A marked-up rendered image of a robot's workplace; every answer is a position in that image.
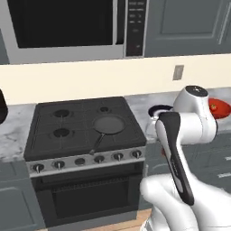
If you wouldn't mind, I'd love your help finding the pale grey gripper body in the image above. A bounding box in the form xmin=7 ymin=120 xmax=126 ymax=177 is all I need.
xmin=145 ymin=115 xmax=160 ymax=140

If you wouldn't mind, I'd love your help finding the white plate with dark rim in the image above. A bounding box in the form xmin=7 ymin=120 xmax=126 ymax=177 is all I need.
xmin=147 ymin=104 xmax=174 ymax=119

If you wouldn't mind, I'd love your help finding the red tomato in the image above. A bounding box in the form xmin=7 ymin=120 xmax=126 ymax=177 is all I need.
xmin=208 ymin=97 xmax=231 ymax=120

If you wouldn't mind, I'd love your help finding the silver stove knob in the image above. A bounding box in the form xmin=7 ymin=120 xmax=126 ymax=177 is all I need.
xmin=112 ymin=152 xmax=125 ymax=162
xmin=52 ymin=160 xmax=66 ymax=171
xmin=74 ymin=157 xmax=87 ymax=167
xmin=32 ymin=162 xmax=45 ymax=174
xmin=131 ymin=149 xmax=143 ymax=160
xmin=93 ymin=154 xmax=106 ymax=165

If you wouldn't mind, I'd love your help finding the black frying pan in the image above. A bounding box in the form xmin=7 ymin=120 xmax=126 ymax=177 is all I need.
xmin=88 ymin=115 xmax=127 ymax=156

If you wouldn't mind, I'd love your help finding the black hob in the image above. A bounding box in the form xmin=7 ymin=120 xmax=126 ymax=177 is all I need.
xmin=23 ymin=96 xmax=148 ymax=162

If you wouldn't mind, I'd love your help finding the black oven door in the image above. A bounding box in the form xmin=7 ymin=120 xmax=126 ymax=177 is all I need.
xmin=30 ymin=162 xmax=146 ymax=228

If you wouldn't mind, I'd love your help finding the silver microwave oven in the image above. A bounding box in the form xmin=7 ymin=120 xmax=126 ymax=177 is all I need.
xmin=0 ymin=0 xmax=149 ymax=65

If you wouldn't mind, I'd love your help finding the grey drawer front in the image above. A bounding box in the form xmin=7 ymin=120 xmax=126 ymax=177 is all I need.
xmin=0 ymin=160 xmax=32 ymax=185

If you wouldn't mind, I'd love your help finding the black rounded appliance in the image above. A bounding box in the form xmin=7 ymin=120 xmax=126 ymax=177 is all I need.
xmin=0 ymin=89 xmax=9 ymax=125

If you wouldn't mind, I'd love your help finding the grey base cupboard door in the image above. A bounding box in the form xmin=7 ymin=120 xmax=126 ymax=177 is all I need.
xmin=0 ymin=185 xmax=47 ymax=231

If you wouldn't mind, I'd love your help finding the grey wall socket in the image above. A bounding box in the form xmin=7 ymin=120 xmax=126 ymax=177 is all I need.
xmin=172 ymin=64 xmax=185 ymax=81

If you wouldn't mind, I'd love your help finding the black oven door handle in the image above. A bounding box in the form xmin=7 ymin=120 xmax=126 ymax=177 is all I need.
xmin=40 ymin=169 xmax=143 ymax=185

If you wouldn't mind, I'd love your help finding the grey wall cupboard door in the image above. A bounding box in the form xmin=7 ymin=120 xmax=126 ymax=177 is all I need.
xmin=143 ymin=0 xmax=231 ymax=59

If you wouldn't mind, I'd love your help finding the black microwave door handle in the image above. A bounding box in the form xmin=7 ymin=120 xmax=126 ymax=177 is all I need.
xmin=115 ymin=0 xmax=127 ymax=46

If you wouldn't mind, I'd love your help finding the silver cupboard door handle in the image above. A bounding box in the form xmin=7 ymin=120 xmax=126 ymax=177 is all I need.
xmin=218 ymin=2 xmax=231 ymax=45

